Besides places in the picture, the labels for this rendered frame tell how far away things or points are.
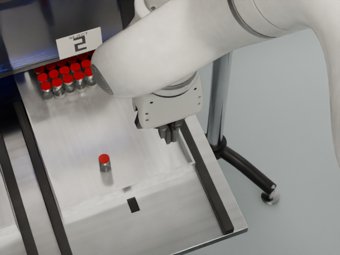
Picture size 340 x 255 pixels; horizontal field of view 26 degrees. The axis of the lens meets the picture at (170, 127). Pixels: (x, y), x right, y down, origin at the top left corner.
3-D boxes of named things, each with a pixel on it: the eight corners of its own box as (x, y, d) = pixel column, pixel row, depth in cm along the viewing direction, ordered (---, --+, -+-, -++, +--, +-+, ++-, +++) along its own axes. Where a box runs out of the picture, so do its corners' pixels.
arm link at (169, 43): (209, 93, 69) (109, 113, 97) (325, 7, 75) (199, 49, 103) (158, 12, 68) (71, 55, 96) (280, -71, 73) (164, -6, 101)
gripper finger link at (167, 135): (164, 105, 115) (164, 128, 120) (144, 112, 114) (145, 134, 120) (171, 122, 113) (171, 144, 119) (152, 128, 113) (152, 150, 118)
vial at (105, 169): (98, 167, 139) (96, 156, 136) (109, 163, 140) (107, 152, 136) (102, 176, 138) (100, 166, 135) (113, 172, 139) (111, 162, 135)
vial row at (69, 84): (42, 95, 148) (38, 82, 144) (126, 69, 151) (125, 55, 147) (45, 104, 147) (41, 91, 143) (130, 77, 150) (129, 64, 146)
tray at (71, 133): (13, 75, 151) (10, 66, 148) (132, 38, 155) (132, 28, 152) (62, 218, 134) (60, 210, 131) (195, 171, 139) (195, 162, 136)
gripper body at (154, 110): (192, 40, 107) (189, 84, 116) (125, 60, 105) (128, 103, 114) (211, 80, 103) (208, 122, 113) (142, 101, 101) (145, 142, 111)
